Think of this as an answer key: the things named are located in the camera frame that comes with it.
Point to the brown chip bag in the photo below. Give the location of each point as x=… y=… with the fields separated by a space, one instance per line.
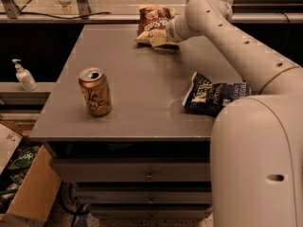
x=153 y=22

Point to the orange soda can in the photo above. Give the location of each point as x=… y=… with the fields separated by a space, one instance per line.
x=95 y=89

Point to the green snack package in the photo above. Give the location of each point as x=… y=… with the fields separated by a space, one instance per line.
x=25 y=158

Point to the grey drawer cabinet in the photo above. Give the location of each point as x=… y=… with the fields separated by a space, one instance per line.
x=147 y=157

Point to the cardboard box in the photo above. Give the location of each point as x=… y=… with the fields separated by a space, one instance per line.
x=27 y=194

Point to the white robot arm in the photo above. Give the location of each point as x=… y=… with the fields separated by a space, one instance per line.
x=256 y=146

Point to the blue chip bag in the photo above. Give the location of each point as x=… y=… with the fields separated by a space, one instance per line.
x=207 y=98

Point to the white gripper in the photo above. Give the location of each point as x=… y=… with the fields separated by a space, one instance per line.
x=170 y=31

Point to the white pump bottle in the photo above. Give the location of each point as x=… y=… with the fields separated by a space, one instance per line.
x=24 y=76

